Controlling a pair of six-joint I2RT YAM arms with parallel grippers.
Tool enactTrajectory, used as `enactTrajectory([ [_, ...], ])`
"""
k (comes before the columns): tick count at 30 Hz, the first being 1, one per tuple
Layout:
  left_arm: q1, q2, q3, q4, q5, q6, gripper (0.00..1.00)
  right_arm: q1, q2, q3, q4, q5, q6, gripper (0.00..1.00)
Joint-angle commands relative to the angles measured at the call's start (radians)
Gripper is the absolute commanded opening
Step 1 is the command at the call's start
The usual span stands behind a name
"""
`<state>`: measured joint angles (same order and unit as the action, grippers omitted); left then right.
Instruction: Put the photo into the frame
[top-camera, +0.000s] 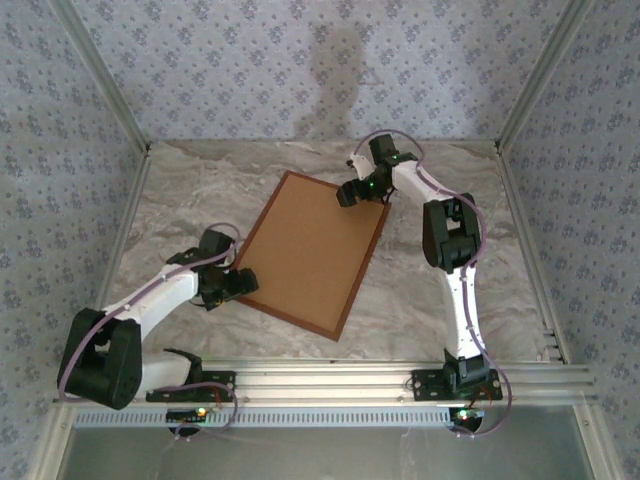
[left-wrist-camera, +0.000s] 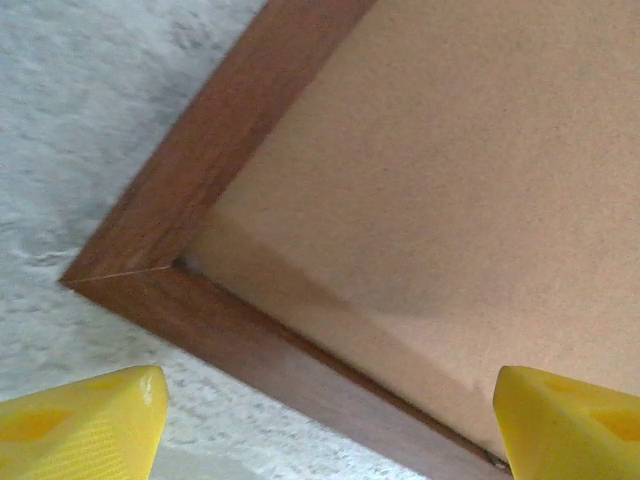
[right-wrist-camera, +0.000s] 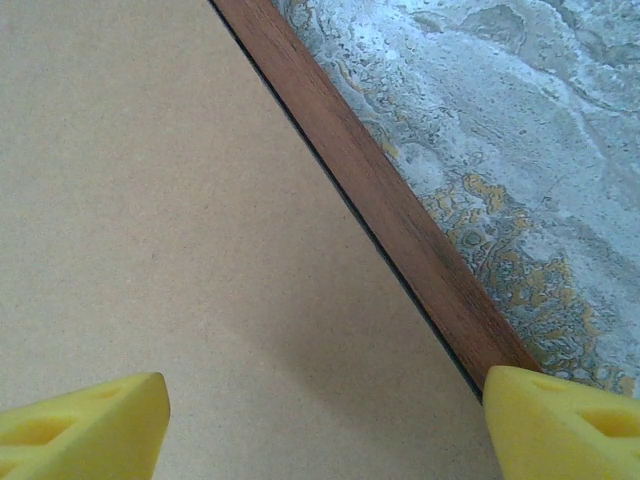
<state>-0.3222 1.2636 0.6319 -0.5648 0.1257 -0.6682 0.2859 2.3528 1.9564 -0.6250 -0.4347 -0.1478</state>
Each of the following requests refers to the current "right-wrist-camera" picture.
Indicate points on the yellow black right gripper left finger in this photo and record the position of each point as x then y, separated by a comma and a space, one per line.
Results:
90, 435

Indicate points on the brown fibreboard backing board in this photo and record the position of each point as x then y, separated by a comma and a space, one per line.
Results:
150, 200

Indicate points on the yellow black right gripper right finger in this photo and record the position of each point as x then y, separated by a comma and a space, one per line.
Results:
560, 435

